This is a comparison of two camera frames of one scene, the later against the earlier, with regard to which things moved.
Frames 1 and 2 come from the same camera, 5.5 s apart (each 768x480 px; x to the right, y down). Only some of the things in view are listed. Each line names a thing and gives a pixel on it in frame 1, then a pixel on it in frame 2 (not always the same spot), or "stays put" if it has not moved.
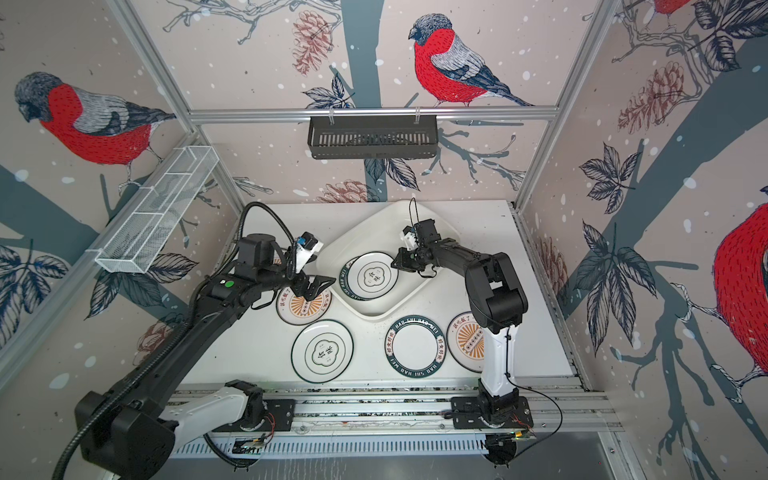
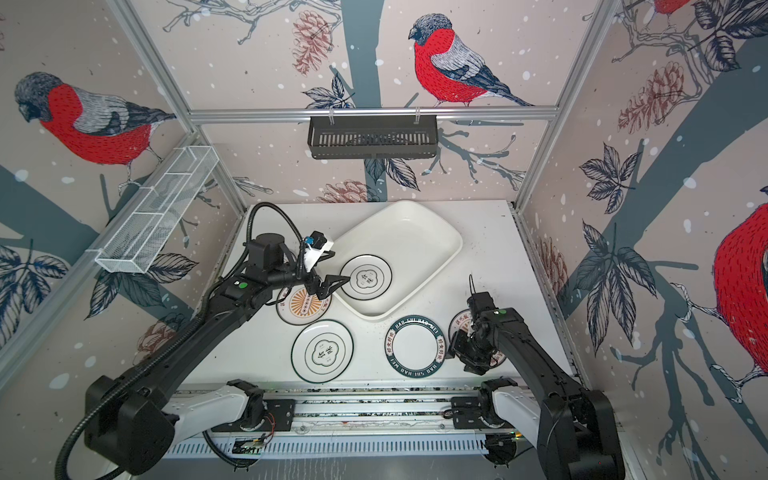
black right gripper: x=405 y=263 to x=474 y=361
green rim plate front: x=415 y=346 stays put
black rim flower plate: x=371 y=275 stays put
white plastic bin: x=378 y=231 stays put
